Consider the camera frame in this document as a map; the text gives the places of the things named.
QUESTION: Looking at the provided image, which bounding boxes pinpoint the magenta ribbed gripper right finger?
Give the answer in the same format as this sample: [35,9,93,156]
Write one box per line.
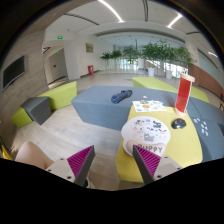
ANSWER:
[133,145,161,185]

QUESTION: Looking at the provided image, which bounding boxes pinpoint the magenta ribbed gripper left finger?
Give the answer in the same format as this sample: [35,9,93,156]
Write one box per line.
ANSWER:
[67,146,95,187]

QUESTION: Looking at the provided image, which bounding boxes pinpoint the white puppy mouse pad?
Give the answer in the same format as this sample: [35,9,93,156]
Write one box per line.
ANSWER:
[121,116,171,157]

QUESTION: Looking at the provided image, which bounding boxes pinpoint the black computer mouse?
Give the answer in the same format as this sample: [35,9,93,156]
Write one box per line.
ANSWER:
[171,118,186,129]

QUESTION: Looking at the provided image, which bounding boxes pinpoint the person's bare knee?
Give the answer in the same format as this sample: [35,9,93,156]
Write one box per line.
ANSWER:
[15,141,54,170]

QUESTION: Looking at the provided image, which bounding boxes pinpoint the colourful sticker sheet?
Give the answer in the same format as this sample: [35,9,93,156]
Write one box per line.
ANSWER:
[132,100,166,112]

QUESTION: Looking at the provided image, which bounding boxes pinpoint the large grey sofa block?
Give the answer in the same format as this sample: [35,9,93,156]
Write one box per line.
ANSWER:
[72,86,224,162]

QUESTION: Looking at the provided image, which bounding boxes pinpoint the green and grey seat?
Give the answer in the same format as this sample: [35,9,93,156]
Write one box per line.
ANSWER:
[12,81,77,127]

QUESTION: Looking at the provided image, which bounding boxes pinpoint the green bench at back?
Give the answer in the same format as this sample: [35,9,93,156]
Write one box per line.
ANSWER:
[132,77,209,102]

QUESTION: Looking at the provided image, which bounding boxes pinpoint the red fire extinguisher box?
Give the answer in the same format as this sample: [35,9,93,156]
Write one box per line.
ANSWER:
[88,65,94,75]

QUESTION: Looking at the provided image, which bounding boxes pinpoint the potted green plant white pot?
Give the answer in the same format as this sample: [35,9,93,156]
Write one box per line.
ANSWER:
[142,43,161,77]

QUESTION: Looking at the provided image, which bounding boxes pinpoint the wall-mounted black television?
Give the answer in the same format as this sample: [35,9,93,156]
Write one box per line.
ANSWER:
[2,56,26,90]

